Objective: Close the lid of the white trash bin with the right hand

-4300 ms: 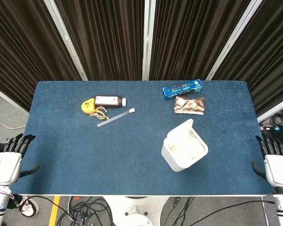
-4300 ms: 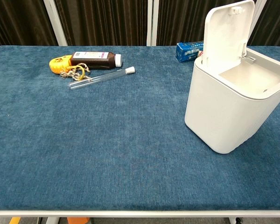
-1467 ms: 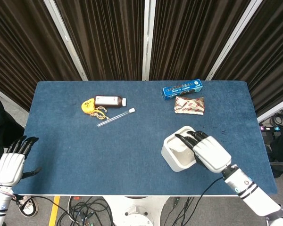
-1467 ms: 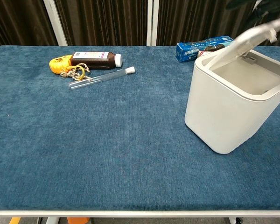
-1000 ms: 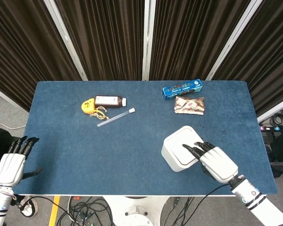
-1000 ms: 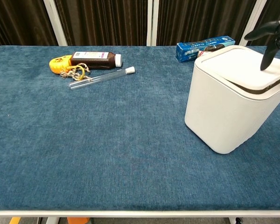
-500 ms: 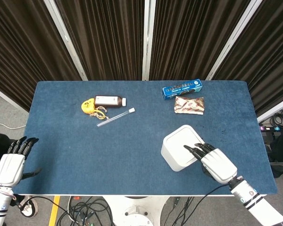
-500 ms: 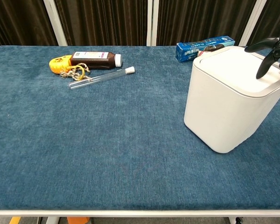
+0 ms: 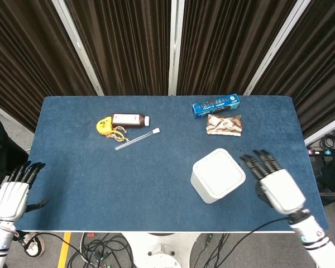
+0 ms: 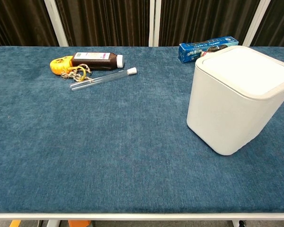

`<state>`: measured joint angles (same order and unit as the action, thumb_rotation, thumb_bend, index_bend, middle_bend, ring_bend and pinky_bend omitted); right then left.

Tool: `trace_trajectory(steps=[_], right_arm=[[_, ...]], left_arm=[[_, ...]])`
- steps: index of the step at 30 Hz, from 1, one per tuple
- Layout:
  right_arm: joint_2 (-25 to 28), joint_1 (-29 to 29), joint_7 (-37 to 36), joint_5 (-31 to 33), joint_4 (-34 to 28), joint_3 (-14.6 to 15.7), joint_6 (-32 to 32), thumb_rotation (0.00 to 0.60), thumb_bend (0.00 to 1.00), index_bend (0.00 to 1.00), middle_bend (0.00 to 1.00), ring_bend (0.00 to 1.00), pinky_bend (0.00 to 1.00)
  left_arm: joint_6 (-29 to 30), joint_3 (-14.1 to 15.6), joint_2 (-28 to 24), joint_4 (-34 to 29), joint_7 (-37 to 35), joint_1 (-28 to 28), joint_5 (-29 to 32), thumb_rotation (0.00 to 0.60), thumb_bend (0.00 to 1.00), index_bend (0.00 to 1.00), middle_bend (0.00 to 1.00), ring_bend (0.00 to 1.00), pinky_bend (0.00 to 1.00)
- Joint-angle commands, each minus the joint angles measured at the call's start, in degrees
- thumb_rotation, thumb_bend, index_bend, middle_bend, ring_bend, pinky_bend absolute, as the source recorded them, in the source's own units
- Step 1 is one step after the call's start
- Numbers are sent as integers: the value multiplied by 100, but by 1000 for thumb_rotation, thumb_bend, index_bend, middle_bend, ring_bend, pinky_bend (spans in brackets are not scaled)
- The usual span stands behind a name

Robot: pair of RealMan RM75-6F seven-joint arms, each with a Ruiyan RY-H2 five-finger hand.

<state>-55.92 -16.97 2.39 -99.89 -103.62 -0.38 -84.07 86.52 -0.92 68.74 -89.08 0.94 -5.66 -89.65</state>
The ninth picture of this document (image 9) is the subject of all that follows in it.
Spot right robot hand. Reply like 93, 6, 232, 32
239, 150, 310, 216

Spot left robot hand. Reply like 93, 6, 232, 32
0, 161, 50, 223

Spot white square box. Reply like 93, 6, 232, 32
190, 148, 246, 204

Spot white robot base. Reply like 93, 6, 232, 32
122, 232, 202, 268

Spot black power strip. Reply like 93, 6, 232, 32
306, 149, 332, 157

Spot black white sneaker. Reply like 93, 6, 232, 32
24, 233, 46, 259

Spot person in black clothing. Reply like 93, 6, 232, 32
0, 109, 29, 209

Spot red white snack packet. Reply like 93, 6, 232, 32
205, 113, 243, 138

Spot blue cardboard box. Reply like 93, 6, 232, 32
192, 93, 240, 119

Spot yellow tape measure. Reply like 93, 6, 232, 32
96, 117, 114, 136

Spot blue fabric table mat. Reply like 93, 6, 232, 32
16, 96, 329, 232

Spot dark brown curtain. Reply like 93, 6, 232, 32
65, 0, 174, 97
0, 0, 99, 133
251, 0, 335, 140
175, 0, 298, 97

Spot glass test tube white cap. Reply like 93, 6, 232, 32
114, 127, 161, 152

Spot brown bottle white cap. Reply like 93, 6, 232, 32
111, 113, 151, 130

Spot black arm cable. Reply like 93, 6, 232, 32
203, 217, 290, 268

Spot coiled black cables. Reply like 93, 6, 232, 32
319, 128, 335, 150

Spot white table frame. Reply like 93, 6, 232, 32
16, 228, 329, 235

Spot black floor cable tangle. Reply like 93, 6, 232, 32
16, 232, 136, 268

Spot twine cord with yellow loop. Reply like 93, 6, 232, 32
106, 127, 129, 144

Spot white partition post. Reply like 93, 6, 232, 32
242, 0, 313, 96
167, 0, 185, 97
51, 0, 104, 97

